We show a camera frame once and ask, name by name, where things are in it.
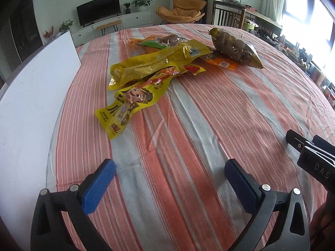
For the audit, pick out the large dark framed window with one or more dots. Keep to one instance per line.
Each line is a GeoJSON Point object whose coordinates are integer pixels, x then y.
{"type": "Point", "coordinates": [314, 21]}

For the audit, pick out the black flat television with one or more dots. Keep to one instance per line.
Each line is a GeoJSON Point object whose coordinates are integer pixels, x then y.
{"type": "Point", "coordinates": [99, 9]}

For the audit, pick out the green pot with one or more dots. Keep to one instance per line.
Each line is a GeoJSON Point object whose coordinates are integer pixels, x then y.
{"type": "Point", "coordinates": [250, 25]}

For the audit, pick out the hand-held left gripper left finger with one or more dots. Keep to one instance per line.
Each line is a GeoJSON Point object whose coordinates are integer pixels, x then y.
{"type": "Point", "coordinates": [98, 185]}

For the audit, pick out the orange clear nut packet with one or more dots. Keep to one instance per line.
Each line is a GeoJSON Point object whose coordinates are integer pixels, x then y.
{"type": "Point", "coordinates": [222, 63]}

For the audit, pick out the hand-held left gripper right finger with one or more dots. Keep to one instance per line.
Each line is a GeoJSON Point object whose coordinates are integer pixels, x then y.
{"type": "Point", "coordinates": [243, 185]}

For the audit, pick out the yellow cartoon snack bag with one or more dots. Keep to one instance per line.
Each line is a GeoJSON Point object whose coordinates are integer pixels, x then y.
{"type": "Point", "coordinates": [130, 102]}

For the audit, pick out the green plant in vase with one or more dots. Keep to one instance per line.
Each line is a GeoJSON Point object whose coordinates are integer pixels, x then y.
{"type": "Point", "coordinates": [65, 26]}

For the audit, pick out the gold bag of chestnuts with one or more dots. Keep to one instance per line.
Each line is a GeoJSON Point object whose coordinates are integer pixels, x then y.
{"type": "Point", "coordinates": [233, 47]}

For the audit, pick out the small plant dark pot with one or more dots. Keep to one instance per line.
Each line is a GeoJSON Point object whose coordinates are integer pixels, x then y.
{"type": "Point", "coordinates": [127, 7]}

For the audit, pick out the red flower arrangement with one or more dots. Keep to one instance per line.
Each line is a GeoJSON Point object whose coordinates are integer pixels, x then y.
{"type": "Point", "coordinates": [48, 33]}

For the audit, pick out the orange lounge chair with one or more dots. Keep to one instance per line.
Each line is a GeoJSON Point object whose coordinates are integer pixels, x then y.
{"type": "Point", "coordinates": [183, 11]}

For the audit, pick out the orange green snack packet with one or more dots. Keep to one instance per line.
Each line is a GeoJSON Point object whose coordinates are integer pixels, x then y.
{"type": "Point", "coordinates": [157, 43]}

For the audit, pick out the large leafy plant white pot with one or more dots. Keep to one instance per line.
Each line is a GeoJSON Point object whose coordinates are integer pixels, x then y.
{"type": "Point", "coordinates": [141, 2]}

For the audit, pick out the wooden slatted rack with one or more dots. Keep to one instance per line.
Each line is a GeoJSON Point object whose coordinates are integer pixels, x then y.
{"type": "Point", "coordinates": [227, 15]}

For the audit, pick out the dark tall cabinet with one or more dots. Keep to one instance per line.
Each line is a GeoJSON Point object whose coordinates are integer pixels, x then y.
{"type": "Point", "coordinates": [18, 34]}

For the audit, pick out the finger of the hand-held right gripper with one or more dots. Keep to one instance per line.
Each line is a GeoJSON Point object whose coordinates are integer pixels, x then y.
{"type": "Point", "coordinates": [298, 140]}

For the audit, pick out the orange grey striped tablecloth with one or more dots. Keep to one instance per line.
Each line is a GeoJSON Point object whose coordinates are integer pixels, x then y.
{"type": "Point", "coordinates": [196, 123]}

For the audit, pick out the plain yellow snack bag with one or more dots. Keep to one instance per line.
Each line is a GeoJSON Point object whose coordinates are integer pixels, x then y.
{"type": "Point", "coordinates": [146, 66]}

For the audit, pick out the cluster of bottles and jars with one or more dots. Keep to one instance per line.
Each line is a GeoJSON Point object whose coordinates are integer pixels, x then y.
{"type": "Point", "coordinates": [308, 62]}

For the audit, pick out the white storage box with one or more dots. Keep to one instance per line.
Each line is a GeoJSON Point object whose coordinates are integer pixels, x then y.
{"type": "Point", "coordinates": [31, 96]}

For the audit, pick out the white television cabinet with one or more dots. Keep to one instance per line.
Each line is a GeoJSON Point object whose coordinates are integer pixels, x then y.
{"type": "Point", "coordinates": [136, 19]}

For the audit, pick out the wooden stool with metal legs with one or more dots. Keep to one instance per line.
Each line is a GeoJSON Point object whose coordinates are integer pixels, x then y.
{"type": "Point", "coordinates": [108, 24]}

